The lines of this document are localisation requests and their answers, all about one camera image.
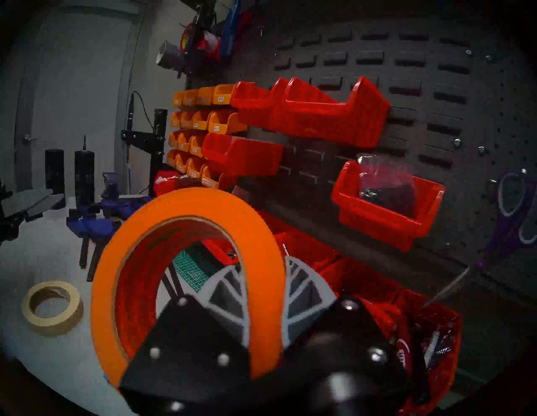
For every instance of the orange bin labelled M3-4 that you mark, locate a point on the orange bin labelled M3-4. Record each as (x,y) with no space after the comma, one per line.
(224,123)

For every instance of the green cutting mat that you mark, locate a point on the green cutting mat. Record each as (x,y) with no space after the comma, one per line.
(191,268)

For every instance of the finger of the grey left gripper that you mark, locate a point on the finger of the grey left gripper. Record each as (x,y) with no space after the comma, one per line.
(44,208)
(25,200)

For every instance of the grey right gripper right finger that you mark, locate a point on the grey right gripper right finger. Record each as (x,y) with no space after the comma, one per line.
(306,293)

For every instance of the orange bin labelled M3X8 BAD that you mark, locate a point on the orange bin labelled M3X8 BAD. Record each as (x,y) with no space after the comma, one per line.
(191,98)

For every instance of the grey metal pegboard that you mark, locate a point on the grey metal pegboard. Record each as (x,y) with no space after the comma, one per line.
(419,63)

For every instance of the orange bin labelled M3X6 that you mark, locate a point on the orange bin labelled M3X6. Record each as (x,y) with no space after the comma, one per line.
(222,95)

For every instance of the red tape roll yellow core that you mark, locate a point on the red tape roll yellow core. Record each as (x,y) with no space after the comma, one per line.
(186,40)

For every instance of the orange tape roll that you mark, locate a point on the orange tape roll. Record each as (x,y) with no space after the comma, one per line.
(251,235)

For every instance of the red parts bin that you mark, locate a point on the red parts bin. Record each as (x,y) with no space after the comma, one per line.
(444,369)
(243,157)
(260,109)
(310,249)
(218,251)
(365,285)
(168,184)
(377,228)
(335,121)

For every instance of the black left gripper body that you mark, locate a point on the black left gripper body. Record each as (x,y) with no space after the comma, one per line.
(8,228)

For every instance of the orange bin labelled M4-0.7 HEX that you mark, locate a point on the orange bin labelled M4-0.7 HEX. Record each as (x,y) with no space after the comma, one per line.
(212,180)

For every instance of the blue bar clamp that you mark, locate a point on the blue bar clamp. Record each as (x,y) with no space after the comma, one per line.
(96,228)
(126,206)
(110,186)

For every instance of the orange bin labelled M4X4X6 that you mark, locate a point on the orange bin labelled M4X4X6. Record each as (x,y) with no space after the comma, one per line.
(186,120)

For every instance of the beige masking tape roll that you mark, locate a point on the beige masking tape roll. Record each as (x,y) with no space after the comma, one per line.
(52,325)

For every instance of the grey duct tape roll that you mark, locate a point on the grey duct tape roll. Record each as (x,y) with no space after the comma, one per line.
(170,54)

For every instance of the orange parts bin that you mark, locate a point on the orange parts bin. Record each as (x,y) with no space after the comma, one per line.
(175,120)
(173,139)
(170,159)

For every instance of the grey door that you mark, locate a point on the grey door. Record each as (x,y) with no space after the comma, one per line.
(75,84)

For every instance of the orange bin labelled M3X5X4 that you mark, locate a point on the orange bin labelled M3X5X4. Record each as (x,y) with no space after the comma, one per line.
(178,99)

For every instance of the black metal stand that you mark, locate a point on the black metal stand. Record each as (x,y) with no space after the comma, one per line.
(157,142)

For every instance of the orange bin labelled M3-8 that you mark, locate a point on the orange bin labelled M3-8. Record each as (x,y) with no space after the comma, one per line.
(196,146)

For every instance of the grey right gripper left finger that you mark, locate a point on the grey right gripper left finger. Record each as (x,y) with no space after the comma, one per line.
(226,297)

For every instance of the orange bin labelled M4-6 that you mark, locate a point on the orange bin labelled M4-6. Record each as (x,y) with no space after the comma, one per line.
(201,120)

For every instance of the red hanging tool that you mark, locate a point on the red hanging tool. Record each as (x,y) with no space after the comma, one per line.
(209,42)

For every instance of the orange bin labelled M3-12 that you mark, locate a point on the orange bin labelled M3-12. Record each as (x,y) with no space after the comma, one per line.
(184,142)

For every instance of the bag of black parts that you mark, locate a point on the bag of black parts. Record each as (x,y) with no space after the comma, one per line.
(386,186)

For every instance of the orange bin labelled M2.5-6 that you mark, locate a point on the orange bin labelled M2.5-6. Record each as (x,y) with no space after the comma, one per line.
(181,163)

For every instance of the orange bin labelled M2.5-5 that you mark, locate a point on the orange bin labelled M2.5-5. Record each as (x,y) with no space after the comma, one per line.
(195,169)

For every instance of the dark metal C-clamp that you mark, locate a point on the dark metal C-clamp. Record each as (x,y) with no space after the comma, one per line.
(197,25)

